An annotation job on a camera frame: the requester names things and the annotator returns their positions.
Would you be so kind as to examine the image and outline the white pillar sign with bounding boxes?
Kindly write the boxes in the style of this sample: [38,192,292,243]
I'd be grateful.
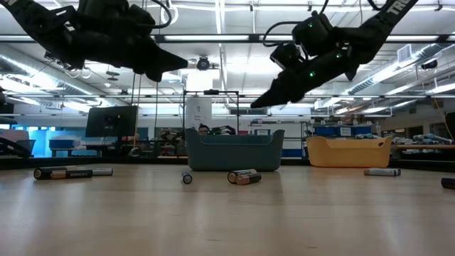
[185,97,213,129]

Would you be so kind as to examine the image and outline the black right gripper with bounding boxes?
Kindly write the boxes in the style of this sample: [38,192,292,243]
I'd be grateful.
[251,44,360,109]

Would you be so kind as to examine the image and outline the white LED strip light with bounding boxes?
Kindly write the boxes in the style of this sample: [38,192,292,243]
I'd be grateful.
[258,34,293,42]
[385,34,441,42]
[163,34,250,42]

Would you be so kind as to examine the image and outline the black flat monitor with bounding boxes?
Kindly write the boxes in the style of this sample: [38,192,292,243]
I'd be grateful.
[85,105,139,139]

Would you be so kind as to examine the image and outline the black overhead frame bar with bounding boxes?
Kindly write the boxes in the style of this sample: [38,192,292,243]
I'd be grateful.
[0,33,455,45]

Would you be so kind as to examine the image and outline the blue shelf bins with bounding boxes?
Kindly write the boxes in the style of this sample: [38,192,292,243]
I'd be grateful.
[314,124,373,138]

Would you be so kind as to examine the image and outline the white vent box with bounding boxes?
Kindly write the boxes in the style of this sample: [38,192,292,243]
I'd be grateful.
[397,43,414,64]

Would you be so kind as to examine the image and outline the silver ventilation duct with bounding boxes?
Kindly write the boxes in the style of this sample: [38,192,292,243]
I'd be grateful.
[0,44,120,107]
[346,44,455,97]

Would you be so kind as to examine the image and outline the black overhead camera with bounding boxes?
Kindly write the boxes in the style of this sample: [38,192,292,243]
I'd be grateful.
[196,55,212,72]

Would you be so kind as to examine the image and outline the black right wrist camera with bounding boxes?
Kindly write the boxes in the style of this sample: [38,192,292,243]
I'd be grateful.
[269,41,304,71]

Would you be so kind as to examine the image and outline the teal plastic bin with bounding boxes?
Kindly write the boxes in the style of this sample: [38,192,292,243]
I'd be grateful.
[184,127,286,172]

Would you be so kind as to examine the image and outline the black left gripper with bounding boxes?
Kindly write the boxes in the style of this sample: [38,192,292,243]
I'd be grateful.
[69,5,188,82]

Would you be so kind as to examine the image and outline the wooden workbench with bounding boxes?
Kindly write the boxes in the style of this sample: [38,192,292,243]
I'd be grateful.
[390,143,455,151]

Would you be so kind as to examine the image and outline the yellow plastic bin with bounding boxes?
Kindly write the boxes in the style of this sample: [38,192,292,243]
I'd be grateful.
[306,135,393,169]

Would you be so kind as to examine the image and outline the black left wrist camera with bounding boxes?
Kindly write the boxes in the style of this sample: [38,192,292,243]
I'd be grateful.
[129,3,159,37]

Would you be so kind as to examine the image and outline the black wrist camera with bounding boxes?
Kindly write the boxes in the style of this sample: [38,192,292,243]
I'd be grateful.
[269,41,304,71]
[129,3,159,37]

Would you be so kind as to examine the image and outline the black aluminium table frame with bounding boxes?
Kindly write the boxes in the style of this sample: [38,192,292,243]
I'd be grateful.
[0,155,455,171]

